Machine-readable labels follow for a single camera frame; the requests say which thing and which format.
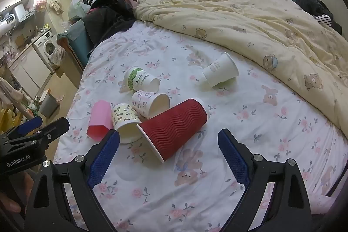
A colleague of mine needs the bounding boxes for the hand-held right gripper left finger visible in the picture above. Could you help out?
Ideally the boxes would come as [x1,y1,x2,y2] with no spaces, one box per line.
[24,129,120,232]

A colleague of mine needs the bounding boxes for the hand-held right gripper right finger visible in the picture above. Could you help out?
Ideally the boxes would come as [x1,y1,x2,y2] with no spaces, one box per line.
[217,128,313,232]

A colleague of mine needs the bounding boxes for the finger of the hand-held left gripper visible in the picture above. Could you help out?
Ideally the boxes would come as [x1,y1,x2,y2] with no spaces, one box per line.
[11,116,43,138]
[4,117,70,147]

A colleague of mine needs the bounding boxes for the red ribbed paper cup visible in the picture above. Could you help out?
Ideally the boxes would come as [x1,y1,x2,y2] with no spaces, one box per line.
[136,97,209,164]

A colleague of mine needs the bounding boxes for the pink paper cup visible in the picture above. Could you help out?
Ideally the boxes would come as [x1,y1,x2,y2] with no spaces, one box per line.
[86,100,114,142]

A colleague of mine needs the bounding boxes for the yellow patterned paper cup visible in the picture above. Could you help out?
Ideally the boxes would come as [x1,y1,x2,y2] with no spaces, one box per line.
[111,103,143,144]

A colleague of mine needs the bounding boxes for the white purple-print paper cup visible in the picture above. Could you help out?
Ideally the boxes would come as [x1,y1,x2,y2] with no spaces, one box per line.
[131,90,171,120]

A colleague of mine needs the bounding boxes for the white green-label paper cup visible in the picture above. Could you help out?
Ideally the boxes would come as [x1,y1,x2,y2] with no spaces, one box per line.
[124,66,160,93]

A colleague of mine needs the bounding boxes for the plain white paper cup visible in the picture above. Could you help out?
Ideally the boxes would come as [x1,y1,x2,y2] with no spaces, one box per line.
[202,52,239,87]

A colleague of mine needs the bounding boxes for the person's left hand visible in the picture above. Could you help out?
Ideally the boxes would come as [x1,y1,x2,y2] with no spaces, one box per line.
[0,190,23,214]

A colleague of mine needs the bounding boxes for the grey trash bin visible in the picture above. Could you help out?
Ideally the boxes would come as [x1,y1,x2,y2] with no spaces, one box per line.
[39,89,60,119]

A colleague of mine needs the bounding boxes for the beige hanging clothes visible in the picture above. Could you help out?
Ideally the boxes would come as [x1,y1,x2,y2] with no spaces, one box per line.
[0,76,25,113]

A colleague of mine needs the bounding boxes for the bed with floral sheet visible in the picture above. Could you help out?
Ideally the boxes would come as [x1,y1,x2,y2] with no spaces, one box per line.
[53,18,348,232]

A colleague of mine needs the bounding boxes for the white floor cabinet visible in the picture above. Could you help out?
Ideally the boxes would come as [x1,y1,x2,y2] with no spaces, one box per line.
[8,44,53,98]

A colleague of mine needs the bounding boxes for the pink hanging towel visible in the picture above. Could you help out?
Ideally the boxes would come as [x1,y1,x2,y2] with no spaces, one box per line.
[49,47,66,67]

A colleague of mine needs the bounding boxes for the white washing machine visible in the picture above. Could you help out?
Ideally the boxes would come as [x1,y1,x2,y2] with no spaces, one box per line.
[34,30,59,67]

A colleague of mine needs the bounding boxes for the teal bed headboard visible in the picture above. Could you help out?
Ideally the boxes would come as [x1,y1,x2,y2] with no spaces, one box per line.
[57,18,94,75]

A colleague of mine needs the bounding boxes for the white water heater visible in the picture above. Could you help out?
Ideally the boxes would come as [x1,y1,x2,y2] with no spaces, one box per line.
[0,13,20,37]

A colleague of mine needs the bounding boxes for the white plastic bag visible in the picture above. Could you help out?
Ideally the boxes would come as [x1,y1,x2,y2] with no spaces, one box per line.
[67,0,92,19]

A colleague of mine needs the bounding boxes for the dark clothes pile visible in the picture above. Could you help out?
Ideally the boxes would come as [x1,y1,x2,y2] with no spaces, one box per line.
[82,0,140,48]

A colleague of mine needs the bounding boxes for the yellow bear-print duvet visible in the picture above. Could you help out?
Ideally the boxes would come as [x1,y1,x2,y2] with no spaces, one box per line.
[133,0,348,138]

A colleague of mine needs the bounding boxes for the striped cloth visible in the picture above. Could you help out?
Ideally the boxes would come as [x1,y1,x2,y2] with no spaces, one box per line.
[314,15,333,28]

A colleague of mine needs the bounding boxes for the black garment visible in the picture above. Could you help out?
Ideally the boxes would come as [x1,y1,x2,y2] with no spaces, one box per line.
[296,0,343,35]

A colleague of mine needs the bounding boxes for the white wall cabinet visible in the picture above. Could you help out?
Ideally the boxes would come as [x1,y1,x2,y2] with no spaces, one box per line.
[0,0,32,15]

